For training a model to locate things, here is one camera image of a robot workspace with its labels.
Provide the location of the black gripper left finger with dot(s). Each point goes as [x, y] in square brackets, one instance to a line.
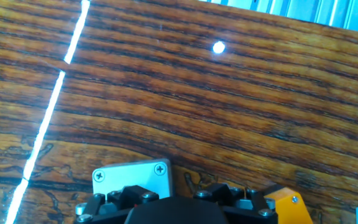
[117, 203]

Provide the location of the dark wooden board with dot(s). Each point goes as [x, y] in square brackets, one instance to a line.
[197, 93]

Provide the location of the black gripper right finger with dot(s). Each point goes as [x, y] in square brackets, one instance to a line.
[247, 205]

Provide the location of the grey box small red button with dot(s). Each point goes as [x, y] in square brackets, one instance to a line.
[132, 177]

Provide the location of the orange box red button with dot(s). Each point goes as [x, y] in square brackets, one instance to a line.
[291, 207]

